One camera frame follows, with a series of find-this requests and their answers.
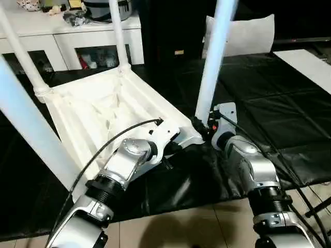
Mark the white plastic table top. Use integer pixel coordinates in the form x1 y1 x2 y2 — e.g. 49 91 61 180
36 66 205 201

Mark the black work mat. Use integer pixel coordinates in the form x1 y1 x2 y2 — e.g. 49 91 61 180
0 50 331 236

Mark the grey printed cushion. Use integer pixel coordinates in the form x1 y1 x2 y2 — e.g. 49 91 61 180
202 13 276 58

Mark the black box with gold label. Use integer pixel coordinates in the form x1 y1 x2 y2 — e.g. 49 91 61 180
139 0 208 67

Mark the flat white board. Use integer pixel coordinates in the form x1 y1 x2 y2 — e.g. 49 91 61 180
273 48 331 96

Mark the small red bottle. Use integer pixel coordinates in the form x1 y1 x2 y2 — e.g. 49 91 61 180
78 55 89 70

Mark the black rod red band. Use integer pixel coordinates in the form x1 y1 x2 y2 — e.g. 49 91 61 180
275 37 331 44

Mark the black metal tube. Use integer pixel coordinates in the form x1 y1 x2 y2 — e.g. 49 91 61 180
304 198 331 218

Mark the grey round appliance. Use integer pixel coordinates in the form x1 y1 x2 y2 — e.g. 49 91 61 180
83 0 134 23

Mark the white cabinet with glass doors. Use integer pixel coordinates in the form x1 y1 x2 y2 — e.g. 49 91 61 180
0 6 145 74

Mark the black tangled item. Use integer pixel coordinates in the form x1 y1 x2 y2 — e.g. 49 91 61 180
63 10 92 27

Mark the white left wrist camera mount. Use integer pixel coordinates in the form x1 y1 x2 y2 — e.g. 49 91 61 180
146 117 182 165

